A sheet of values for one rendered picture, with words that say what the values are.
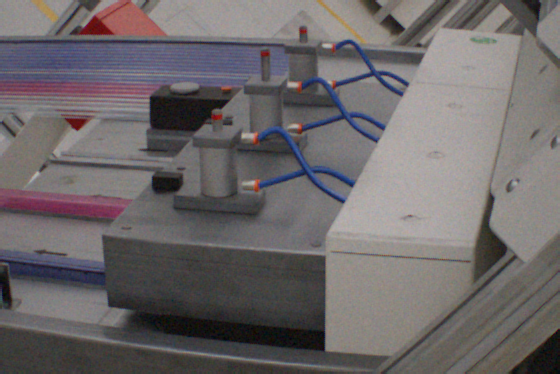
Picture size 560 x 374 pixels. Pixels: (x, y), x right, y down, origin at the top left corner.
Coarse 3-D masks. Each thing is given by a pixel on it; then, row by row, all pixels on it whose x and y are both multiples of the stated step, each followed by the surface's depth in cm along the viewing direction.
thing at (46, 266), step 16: (0, 256) 81; (16, 256) 81; (32, 256) 81; (48, 256) 81; (16, 272) 81; (32, 272) 80; (48, 272) 80; (64, 272) 80; (80, 272) 79; (96, 272) 79
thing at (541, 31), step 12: (552, 0) 67; (540, 12) 66; (552, 12) 57; (540, 24) 58; (552, 24) 56; (540, 36) 56; (552, 36) 56; (540, 48) 59; (552, 48) 56; (552, 60) 59
